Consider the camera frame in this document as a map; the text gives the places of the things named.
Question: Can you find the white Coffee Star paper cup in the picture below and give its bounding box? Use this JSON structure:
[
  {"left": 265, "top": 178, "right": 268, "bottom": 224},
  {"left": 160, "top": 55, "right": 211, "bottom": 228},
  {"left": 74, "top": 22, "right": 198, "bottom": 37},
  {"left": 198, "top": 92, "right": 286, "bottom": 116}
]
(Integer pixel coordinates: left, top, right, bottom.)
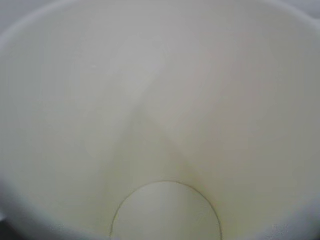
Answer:
[{"left": 0, "top": 0, "right": 320, "bottom": 240}]

